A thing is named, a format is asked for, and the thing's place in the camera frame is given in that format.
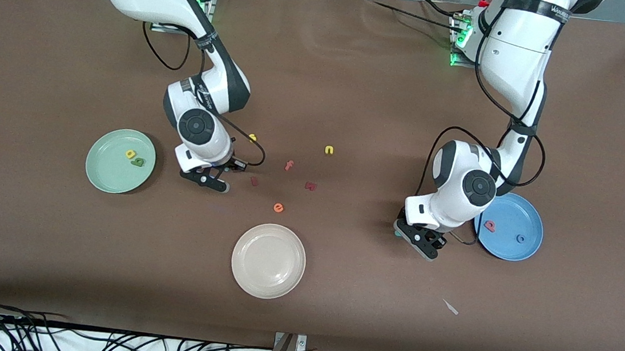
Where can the green foam letter b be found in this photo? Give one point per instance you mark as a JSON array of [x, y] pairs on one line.
[[137, 162]]

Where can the white tape scrap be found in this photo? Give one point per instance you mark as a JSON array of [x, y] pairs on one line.
[[450, 307]]

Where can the dark red foam letter i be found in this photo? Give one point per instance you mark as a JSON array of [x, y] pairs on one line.
[[254, 181]]

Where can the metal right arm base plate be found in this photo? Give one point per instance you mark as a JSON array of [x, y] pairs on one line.
[[212, 5]]

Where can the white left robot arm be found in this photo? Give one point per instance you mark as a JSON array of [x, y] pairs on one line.
[[519, 58]]

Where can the yellow foam letter u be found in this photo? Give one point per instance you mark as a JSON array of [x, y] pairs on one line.
[[329, 151]]

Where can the blue foam letter o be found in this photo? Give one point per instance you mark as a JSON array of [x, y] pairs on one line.
[[517, 238]]

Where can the beige white plate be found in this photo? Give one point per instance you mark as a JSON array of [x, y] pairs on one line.
[[268, 261]]

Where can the orange foam letter e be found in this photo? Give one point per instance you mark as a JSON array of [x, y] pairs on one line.
[[278, 208]]

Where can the dark red foam letter w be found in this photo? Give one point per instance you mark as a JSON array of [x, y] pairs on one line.
[[311, 186]]

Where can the pink foam letter p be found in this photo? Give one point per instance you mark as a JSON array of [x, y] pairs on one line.
[[490, 226]]

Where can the pink foam letter f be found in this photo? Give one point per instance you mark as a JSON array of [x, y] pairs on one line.
[[289, 165]]

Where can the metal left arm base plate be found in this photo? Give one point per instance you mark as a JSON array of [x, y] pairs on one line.
[[456, 65]]

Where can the silver metal bracket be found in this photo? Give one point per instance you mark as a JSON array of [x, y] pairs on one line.
[[301, 343]]

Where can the mint green plate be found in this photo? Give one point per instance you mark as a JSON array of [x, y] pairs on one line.
[[112, 173]]

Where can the yellow foam letter a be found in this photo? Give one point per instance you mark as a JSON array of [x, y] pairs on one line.
[[130, 154]]

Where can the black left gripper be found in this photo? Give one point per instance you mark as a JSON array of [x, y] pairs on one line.
[[436, 245]]

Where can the blue plate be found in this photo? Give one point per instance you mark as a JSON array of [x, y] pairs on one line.
[[515, 218]]

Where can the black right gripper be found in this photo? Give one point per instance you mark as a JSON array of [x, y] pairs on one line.
[[232, 164]]

